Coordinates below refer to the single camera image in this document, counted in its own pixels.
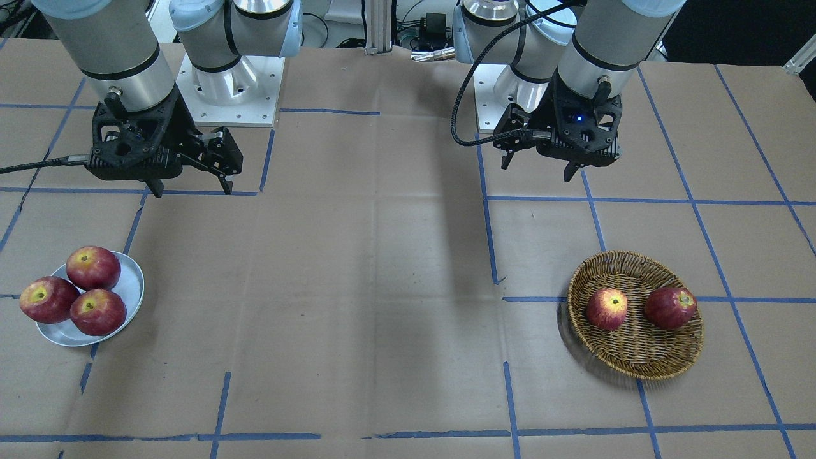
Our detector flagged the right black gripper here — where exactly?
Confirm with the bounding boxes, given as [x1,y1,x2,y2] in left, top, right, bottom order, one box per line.
[85,87,243,198]

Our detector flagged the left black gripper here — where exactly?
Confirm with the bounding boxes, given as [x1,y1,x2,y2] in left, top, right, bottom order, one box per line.
[493,73,623,182]

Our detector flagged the red yellow apple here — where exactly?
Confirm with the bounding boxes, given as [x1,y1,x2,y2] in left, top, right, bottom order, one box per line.
[586,288,629,331]

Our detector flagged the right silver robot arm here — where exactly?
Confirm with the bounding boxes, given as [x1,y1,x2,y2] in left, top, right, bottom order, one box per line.
[33,1,302,197]

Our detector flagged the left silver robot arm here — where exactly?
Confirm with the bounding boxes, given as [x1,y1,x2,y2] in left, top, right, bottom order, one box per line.
[451,1,684,181]

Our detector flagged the light blue plate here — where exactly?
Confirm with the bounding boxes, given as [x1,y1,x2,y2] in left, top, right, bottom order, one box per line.
[36,252,145,347]

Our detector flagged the red apple plate top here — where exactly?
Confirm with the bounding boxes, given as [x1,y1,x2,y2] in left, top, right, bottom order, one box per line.
[65,246,120,291]

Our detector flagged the red apple plate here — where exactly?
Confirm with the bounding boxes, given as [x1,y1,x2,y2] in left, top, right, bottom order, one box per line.
[18,276,80,324]
[69,289,126,337]
[65,246,120,291]

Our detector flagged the red apple plate front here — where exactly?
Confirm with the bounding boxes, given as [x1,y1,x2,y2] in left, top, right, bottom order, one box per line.
[69,289,126,337]

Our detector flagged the dark red apple basket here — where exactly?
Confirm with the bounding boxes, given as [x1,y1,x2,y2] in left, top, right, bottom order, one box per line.
[643,287,697,330]

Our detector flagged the woven wicker basket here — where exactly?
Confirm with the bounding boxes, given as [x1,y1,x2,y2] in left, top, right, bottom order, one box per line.
[563,250,704,381]

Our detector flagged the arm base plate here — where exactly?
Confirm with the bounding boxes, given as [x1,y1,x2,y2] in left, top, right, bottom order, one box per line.
[473,64,551,135]
[176,56,286,128]

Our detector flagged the braided black cable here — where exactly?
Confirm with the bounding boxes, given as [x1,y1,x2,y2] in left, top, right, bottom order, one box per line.
[451,0,587,147]

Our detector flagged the aluminium frame post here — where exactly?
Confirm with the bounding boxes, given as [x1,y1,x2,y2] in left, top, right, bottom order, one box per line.
[362,1,395,55]

